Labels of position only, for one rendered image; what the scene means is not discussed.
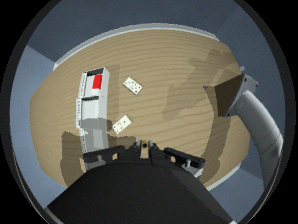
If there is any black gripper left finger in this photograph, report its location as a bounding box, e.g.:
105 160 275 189
83 140 142 171

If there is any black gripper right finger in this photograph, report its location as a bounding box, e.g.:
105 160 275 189
148 140 205 180

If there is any brass hex nut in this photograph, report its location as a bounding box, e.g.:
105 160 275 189
141 140 148 150

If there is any red and white eraser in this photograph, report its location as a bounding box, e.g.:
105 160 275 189
91 74 102 96

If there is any grey rack of bins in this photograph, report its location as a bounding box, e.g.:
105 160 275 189
76 67 110 154

